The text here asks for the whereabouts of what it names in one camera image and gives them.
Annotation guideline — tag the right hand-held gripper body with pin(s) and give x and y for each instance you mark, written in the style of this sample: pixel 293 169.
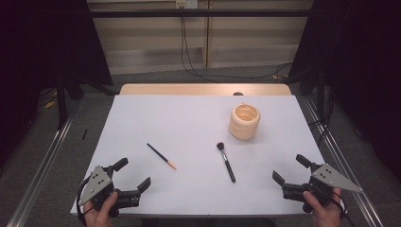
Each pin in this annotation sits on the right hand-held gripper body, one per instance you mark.
pixel 327 176

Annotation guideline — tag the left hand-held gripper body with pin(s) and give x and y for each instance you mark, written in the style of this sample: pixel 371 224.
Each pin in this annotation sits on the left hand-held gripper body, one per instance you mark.
pixel 100 181

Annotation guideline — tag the thin black makeup pencil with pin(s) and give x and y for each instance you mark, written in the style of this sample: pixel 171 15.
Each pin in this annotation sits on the thin black makeup pencil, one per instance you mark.
pixel 160 155

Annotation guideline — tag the black makeup brush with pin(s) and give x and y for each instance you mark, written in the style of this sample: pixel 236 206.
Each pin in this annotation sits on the black makeup brush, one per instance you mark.
pixel 227 167

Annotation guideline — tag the ribbed beige brush holder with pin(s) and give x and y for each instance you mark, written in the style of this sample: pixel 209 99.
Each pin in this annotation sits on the ribbed beige brush holder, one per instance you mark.
pixel 242 130

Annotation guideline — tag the person's left hand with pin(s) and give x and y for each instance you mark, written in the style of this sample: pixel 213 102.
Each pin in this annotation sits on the person's left hand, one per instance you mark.
pixel 101 217

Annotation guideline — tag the person's right hand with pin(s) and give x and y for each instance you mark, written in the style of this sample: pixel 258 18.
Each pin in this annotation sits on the person's right hand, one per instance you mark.
pixel 324 214

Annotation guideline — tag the small dark stick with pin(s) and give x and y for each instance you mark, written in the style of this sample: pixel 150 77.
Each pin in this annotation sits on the small dark stick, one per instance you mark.
pixel 84 134

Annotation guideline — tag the white table cover sheet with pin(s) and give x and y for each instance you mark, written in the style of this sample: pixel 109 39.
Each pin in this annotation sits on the white table cover sheet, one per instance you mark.
pixel 176 119

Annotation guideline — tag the yellow floor item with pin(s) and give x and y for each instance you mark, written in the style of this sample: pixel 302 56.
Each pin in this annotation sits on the yellow floor item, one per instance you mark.
pixel 50 104

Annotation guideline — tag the dark round table knob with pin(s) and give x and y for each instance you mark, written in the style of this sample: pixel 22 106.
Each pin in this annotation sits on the dark round table knob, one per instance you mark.
pixel 238 93

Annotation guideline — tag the black curtain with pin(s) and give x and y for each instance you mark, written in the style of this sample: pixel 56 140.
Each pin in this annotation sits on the black curtain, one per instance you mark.
pixel 362 47
pixel 38 47

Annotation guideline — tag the aluminium floor rail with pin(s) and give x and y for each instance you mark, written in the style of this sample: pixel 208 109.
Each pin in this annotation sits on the aluminium floor rail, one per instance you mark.
pixel 334 148
pixel 44 164

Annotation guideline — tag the black stand post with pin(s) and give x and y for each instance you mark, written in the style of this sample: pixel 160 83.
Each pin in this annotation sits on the black stand post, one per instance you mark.
pixel 320 94
pixel 61 107

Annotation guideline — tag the black horizontal frame bar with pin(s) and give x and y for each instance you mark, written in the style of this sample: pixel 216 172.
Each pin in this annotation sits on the black horizontal frame bar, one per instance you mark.
pixel 195 13

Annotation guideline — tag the white wall socket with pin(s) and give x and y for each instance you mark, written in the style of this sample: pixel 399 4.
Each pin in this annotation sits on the white wall socket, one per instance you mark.
pixel 186 3

